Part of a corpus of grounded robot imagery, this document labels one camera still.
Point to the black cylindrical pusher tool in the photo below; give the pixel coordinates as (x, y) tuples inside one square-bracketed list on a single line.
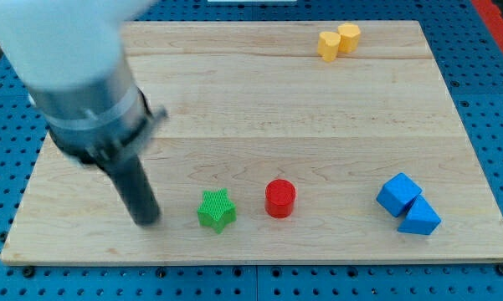
[(132, 185)]

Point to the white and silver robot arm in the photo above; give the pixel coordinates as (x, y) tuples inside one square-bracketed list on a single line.
[(70, 57)]

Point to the red cylinder block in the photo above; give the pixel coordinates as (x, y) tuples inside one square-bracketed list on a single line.
[(280, 196)]

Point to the yellow hexagon block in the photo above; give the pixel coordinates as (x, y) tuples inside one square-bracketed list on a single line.
[(350, 35)]

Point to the green star block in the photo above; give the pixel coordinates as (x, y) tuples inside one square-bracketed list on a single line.
[(216, 210)]

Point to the yellow heart block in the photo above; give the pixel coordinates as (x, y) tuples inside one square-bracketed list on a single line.
[(328, 45)]

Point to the blue triangular prism block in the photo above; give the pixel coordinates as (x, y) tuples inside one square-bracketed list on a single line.
[(421, 218)]

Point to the light wooden board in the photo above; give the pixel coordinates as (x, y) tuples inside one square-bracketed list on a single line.
[(252, 102)]

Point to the blue cube block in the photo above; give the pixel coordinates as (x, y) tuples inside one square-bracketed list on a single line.
[(397, 194)]

